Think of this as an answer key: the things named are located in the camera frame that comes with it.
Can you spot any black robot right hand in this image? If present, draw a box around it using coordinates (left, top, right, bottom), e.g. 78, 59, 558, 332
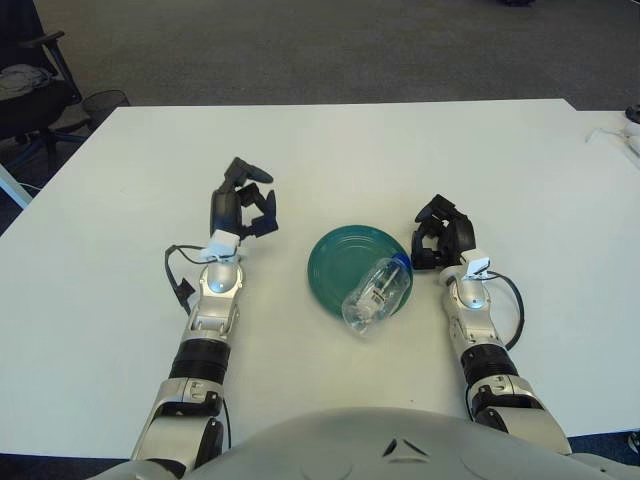
410, 193, 477, 271

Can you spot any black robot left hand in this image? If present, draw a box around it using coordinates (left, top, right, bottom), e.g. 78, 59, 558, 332
209, 156, 280, 241

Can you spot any clear plastic cup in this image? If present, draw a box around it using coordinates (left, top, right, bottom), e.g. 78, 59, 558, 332
341, 252, 415, 339

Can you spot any green round plate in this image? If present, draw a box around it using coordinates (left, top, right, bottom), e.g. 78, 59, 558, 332
306, 222, 415, 321

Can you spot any white furniture panel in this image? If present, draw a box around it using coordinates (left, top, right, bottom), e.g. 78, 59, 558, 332
0, 162, 34, 207

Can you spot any black office chair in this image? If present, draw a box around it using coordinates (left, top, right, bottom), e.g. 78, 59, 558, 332
0, 0, 86, 166

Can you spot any grey robot torso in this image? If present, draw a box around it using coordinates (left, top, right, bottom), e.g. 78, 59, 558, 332
99, 407, 640, 480

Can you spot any grey clothes bundle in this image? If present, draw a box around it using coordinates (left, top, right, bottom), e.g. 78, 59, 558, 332
0, 64, 54, 99

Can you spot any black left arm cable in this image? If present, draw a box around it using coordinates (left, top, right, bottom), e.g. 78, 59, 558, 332
163, 243, 241, 316

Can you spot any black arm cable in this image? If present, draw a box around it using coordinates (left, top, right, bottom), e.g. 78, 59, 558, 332
487, 269, 526, 351
163, 243, 241, 316

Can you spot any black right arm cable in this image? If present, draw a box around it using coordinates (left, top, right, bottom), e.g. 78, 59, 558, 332
487, 269, 526, 351

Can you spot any black wire mesh wastebasket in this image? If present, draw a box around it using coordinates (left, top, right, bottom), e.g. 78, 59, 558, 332
82, 88, 131, 124

